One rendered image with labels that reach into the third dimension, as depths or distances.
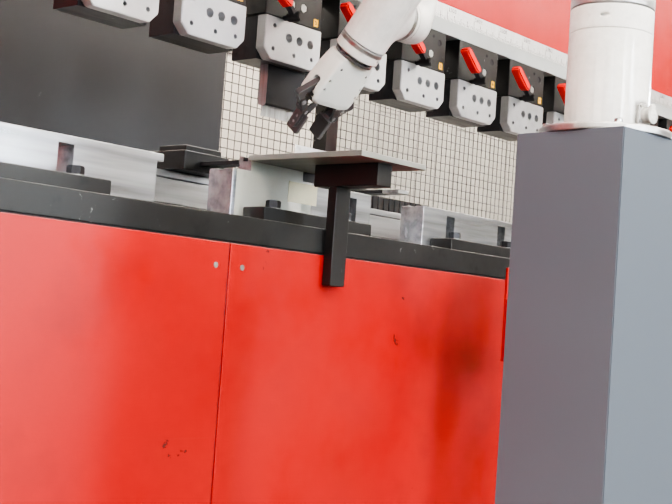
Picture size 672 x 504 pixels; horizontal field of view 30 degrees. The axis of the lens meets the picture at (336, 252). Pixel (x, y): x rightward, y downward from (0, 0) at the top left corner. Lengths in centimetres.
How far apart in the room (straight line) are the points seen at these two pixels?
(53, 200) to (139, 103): 99
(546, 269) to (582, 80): 27
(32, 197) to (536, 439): 77
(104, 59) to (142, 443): 105
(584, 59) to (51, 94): 121
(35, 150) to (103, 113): 78
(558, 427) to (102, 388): 66
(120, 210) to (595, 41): 73
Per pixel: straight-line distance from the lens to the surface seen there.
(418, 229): 264
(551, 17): 309
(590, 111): 180
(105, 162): 203
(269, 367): 212
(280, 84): 234
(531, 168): 181
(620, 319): 172
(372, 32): 219
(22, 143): 193
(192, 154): 244
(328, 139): 355
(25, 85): 260
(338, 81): 222
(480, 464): 265
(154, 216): 193
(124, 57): 276
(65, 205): 183
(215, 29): 219
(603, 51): 182
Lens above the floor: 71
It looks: 3 degrees up
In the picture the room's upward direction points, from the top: 4 degrees clockwise
